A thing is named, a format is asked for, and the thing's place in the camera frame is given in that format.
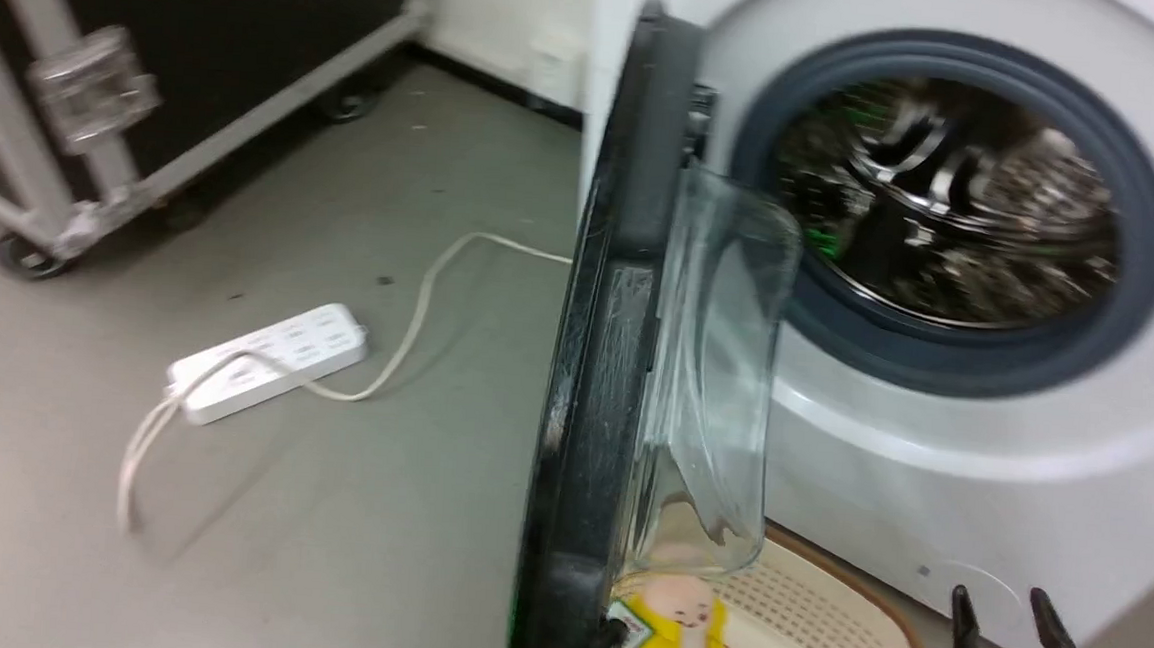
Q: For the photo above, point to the white front-load washing machine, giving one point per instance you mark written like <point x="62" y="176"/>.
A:
<point x="979" y="469"/>

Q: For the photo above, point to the cream plastic laundry basket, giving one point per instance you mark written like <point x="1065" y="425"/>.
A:
<point x="819" y="629"/>

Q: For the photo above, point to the black washing machine door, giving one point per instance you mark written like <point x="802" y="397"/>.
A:
<point x="596" y="365"/>

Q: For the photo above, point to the plush doll yellow vest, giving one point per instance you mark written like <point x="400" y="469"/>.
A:
<point x="679" y="626"/>

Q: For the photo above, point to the black flight case aluminium edges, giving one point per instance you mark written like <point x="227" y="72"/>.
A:
<point x="204" y="31"/>

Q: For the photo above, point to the black caster wheel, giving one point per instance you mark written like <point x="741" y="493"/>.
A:
<point x="183" y="210"/>
<point x="26" y="256"/>
<point x="348" y="102"/>

